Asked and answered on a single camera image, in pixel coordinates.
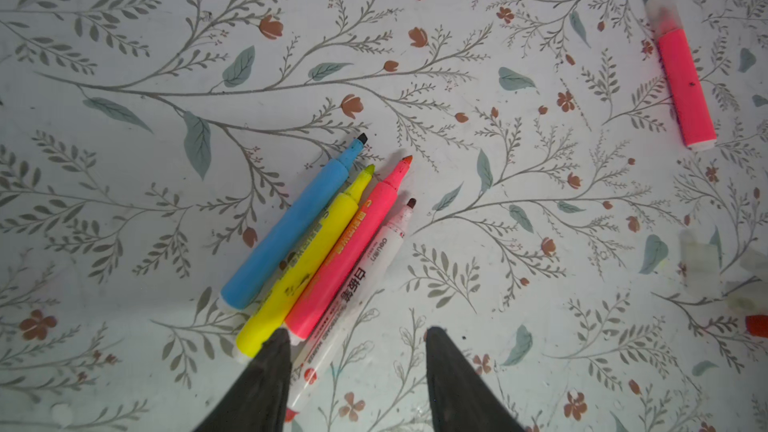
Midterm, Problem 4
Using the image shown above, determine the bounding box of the yellow highlighter pen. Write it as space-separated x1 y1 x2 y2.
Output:
233 164 375 362

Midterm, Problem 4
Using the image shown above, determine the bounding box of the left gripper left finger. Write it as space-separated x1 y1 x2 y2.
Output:
193 329 291 432

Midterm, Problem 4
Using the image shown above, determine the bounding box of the clear highlighter cap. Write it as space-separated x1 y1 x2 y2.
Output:
680 231 721 297
726 248 767 316

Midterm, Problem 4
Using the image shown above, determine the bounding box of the red marker cap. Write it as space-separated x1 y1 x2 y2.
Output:
745 315 768 338

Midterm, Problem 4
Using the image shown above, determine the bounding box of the white whiteboard marker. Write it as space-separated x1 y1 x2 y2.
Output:
285 198 417 423

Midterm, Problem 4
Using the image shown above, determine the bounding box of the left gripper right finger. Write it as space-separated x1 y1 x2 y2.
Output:
425 327 524 432

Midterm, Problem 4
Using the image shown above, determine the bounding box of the pink highlighter pen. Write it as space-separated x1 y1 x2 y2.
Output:
645 0 717 151
284 155 413 345

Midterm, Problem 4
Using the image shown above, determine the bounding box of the blue highlighter pen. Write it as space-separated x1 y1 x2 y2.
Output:
220 133 368 310

